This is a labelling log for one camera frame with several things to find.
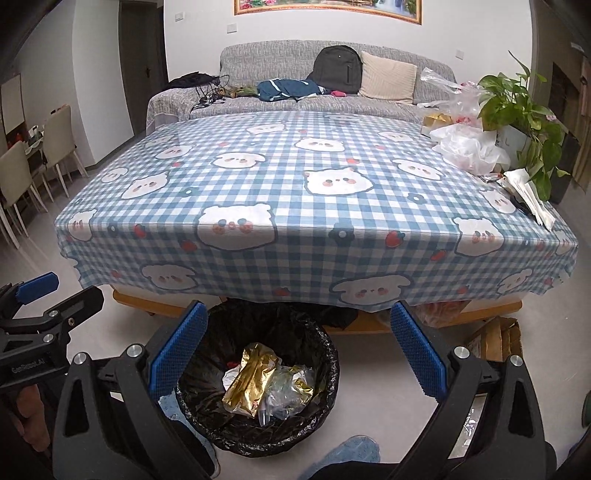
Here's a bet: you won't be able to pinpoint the cardboard box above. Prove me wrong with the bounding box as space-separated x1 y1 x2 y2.
464 316 525 365

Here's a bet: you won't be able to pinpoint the beige cushion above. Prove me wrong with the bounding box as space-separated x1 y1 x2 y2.
358 51 417 103

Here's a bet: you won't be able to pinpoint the wooden table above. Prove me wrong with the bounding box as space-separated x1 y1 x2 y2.
111 288 525 335

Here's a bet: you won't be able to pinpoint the black cables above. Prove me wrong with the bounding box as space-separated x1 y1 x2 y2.
198 74 232 109

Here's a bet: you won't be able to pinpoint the blue checkered bear tablecloth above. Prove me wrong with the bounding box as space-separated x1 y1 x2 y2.
54 110 579 315

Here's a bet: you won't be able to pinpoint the trash bin black liner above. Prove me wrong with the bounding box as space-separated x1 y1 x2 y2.
175 299 340 459

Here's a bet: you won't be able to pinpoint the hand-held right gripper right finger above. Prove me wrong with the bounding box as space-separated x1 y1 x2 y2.
390 300 548 480

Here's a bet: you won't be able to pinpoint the black backpack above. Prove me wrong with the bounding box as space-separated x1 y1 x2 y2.
307 45 363 95

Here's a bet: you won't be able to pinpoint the gold box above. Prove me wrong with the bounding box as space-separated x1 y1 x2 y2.
421 112 455 139

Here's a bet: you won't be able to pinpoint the person's left hand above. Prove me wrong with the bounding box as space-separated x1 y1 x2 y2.
11 385 51 455

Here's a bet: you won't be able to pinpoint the white plastic bag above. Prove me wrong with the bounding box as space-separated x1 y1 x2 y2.
429 124 511 175

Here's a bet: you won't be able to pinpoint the black clothing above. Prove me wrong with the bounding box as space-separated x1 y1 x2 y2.
166 71 222 90

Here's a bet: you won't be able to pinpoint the dark door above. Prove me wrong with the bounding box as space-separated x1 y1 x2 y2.
117 0 167 137

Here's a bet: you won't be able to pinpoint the green potted plant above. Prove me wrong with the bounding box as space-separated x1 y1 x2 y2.
478 51 571 201

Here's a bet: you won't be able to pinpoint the large clear plastic bag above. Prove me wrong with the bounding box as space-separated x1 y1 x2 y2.
418 67 492 125

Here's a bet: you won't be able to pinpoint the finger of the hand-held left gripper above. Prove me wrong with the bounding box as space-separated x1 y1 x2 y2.
0 272 60 319
0 286 105 352

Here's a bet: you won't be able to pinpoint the white plant pot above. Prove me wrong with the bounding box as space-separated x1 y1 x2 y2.
496 124 532 169

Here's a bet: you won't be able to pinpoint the blue slipper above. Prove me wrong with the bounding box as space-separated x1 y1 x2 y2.
159 394 218 476
310 435 382 476

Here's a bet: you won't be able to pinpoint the grey sofa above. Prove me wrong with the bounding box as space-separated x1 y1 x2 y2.
147 39 455 134

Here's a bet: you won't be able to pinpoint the white paper napkins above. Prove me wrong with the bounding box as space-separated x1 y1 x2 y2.
503 168 557 232

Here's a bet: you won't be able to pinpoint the framed landscape painting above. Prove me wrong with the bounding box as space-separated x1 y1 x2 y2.
233 0 423 26

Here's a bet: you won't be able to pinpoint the dark blue jacket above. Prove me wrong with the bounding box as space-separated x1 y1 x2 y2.
256 78 321 102

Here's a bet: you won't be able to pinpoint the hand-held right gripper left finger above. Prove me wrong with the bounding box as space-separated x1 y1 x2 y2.
52 300 209 480

